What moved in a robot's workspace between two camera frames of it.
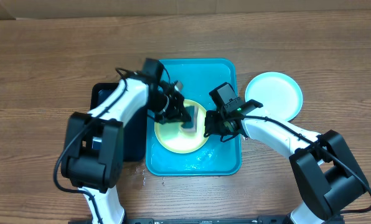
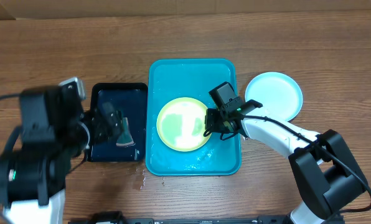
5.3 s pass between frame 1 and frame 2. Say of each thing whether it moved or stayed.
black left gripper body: moved
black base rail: stayed
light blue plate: stayed
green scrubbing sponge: moved
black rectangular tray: stayed
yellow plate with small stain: stayed
